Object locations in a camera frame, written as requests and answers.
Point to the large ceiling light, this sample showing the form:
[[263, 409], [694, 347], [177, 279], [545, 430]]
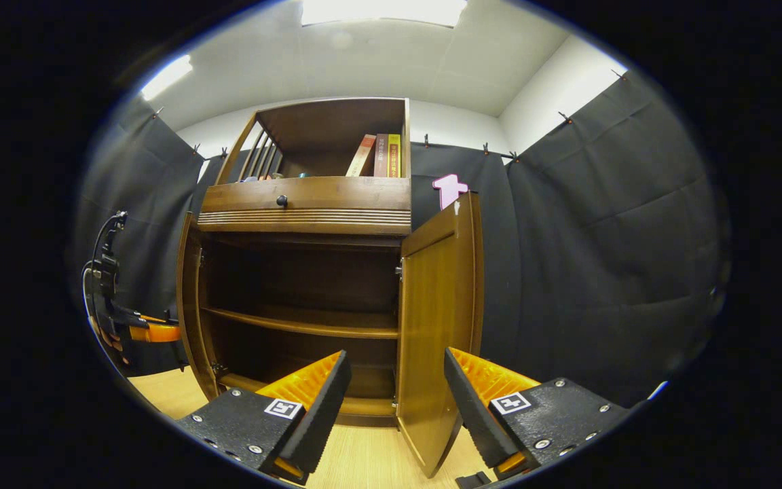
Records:
[[384, 10]]

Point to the small ceiling light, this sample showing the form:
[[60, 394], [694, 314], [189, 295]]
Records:
[[167, 76]]

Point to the black backdrop cloth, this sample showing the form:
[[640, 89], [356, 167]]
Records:
[[601, 238]]

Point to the wooden cabinet door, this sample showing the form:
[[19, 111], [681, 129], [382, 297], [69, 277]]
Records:
[[435, 305], [187, 305]]

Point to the wooden inner shelf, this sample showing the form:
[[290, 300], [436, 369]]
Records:
[[296, 324]]

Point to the wooden cabinet drawer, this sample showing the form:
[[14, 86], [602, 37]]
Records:
[[350, 193]]

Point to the wooden double-door shoe cabinet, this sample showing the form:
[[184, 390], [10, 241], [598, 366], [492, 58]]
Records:
[[323, 122]]

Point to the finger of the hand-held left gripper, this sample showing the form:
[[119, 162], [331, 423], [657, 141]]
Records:
[[157, 333]]

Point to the brown book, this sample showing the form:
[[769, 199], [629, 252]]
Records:
[[381, 156]]

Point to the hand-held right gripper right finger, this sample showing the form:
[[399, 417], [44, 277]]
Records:
[[476, 414]]

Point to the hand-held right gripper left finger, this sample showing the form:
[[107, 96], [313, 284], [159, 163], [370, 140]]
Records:
[[323, 407]]

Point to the beige red book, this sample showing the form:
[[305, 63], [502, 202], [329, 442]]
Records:
[[362, 156]]

